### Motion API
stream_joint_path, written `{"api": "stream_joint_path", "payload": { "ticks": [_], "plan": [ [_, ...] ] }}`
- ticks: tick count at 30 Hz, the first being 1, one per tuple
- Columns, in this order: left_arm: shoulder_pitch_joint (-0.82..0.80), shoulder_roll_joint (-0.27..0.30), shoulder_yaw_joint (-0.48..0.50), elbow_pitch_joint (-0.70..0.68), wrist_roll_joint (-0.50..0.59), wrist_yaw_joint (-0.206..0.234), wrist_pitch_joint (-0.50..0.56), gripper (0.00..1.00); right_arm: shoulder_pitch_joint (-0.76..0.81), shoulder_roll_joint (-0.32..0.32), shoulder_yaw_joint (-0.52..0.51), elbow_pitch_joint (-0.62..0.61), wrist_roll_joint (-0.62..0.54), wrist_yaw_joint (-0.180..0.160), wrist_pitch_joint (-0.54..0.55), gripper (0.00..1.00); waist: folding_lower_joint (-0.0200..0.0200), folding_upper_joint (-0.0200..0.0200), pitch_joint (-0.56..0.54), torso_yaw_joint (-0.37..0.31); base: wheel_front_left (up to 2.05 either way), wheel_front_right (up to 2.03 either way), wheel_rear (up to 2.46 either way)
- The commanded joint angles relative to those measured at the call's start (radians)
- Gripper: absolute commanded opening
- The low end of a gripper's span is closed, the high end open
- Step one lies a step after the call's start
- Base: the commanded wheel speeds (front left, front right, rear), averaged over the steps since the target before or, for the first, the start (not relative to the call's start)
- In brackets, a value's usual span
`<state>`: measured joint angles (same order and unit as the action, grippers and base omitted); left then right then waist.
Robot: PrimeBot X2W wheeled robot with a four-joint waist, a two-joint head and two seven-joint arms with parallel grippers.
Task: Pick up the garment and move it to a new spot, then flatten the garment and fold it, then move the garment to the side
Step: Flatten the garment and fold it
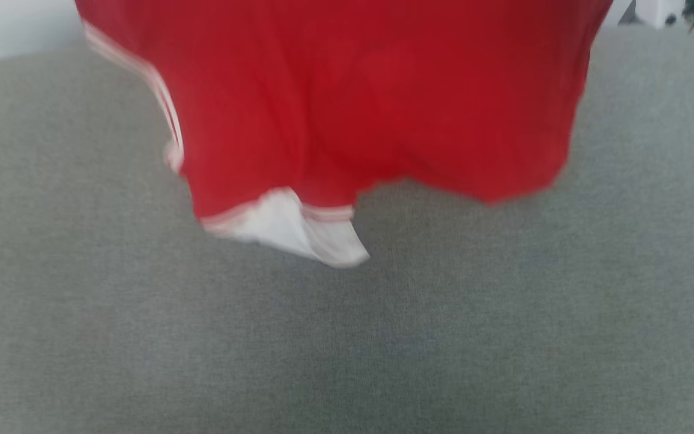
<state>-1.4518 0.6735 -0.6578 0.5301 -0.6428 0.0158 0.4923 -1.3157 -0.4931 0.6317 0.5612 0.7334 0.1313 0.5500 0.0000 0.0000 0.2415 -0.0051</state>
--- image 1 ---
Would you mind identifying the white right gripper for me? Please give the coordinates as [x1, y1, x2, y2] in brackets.
[635, 0, 686, 29]

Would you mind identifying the red and white garment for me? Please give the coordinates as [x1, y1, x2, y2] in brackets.
[73, 0, 614, 269]

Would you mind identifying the grey fabric sofa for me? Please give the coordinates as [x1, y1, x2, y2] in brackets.
[0, 24, 694, 434]

